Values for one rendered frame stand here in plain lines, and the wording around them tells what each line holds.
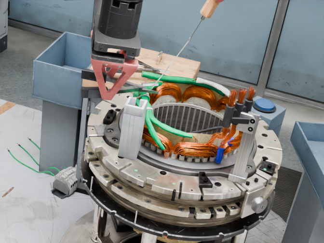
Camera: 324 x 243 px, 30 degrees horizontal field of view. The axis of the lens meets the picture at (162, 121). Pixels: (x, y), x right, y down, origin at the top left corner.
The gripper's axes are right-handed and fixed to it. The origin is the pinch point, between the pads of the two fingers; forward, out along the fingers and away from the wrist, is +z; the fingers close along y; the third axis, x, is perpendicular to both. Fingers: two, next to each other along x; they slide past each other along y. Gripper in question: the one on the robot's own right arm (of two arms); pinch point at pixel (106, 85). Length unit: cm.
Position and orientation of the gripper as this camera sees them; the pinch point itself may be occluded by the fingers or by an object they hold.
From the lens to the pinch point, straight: 93.2
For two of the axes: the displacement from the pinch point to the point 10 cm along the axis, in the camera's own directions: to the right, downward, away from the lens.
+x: 9.7, 1.3, 1.9
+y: 0.9, 5.3, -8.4
